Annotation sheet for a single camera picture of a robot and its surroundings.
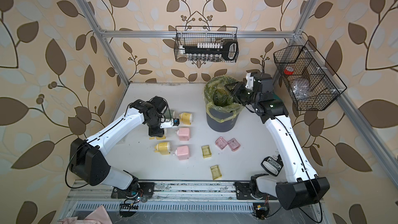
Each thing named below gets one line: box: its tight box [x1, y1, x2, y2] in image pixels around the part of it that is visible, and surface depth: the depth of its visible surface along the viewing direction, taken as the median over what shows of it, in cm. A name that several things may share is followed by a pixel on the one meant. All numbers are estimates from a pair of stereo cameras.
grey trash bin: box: [206, 108, 239, 133], surface depth 96 cm
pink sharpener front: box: [172, 145, 190, 161], surface depth 82 cm
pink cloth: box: [57, 204, 113, 224], surface depth 69 cm
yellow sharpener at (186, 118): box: [178, 112, 193, 125], surface depth 96 cm
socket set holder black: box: [178, 40, 239, 62], surface depth 86 cm
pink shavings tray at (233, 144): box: [227, 137, 241, 152], surface depth 91 cm
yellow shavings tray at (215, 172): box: [209, 164, 222, 181], surface depth 82 cm
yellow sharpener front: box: [154, 142, 171, 156], surface depth 84 cm
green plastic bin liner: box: [202, 75, 245, 123], surface depth 84 cm
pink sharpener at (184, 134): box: [176, 127, 190, 142], surface depth 89 cm
